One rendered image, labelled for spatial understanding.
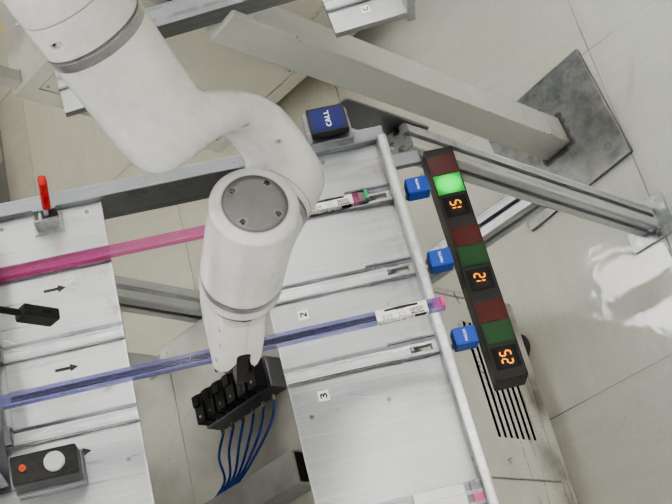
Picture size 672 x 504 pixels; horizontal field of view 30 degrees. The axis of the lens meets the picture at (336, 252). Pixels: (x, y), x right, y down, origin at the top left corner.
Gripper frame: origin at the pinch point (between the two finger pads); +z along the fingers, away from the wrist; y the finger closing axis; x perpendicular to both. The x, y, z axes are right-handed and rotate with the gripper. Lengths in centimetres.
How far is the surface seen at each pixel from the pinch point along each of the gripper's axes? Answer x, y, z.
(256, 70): 35, -107, 92
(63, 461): -19.3, 5.8, 10.1
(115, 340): -11.0, -9.8, 13.5
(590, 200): 69, -33, 36
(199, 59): 22, -107, 86
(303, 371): 10.3, -0.4, 10.2
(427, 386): 24.2, 5.0, 7.9
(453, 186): 35.2, -21.7, 7.0
